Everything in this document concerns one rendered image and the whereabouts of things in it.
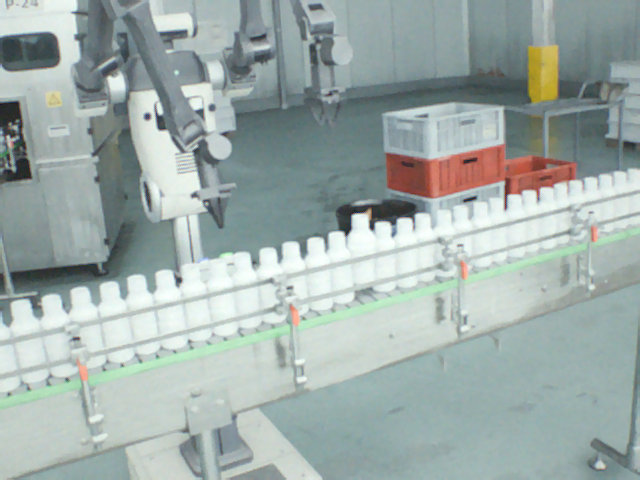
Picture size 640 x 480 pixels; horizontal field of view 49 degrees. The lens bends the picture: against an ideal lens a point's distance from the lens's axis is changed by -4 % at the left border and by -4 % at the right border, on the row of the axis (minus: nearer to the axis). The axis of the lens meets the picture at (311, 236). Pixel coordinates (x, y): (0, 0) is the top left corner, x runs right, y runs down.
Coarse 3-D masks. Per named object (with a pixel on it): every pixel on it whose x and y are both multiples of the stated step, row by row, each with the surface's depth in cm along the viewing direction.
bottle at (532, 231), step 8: (528, 192) 193; (528, 200) 191; (528, 208) 191; (536, 208) 191; (528, 224) 191; (536, 224) 191; (528, 232) 192; (536, 232) 192; (528, 248) 193; (536, 248) 193
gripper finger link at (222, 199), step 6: (204, 192) 171; (210, 192) 171; (216, 192) 172; (198, 198) 171; (204, 198) 170; (210, 198) 172; (222, 198) 172; (222, 204) 173; (222, 210) 173; (222, 216) 173; (222, 222) 174; (222, 228) 175
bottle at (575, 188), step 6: (570, 186) 199; (576, 186) 198; (570, 192) 199; (576, 192) 198; (582, 192) 199; (570, 198) 199; (576, 198) 198; (582, 198) 198; (582, 210) 199; (582, 216) 199; (582, 234) 201
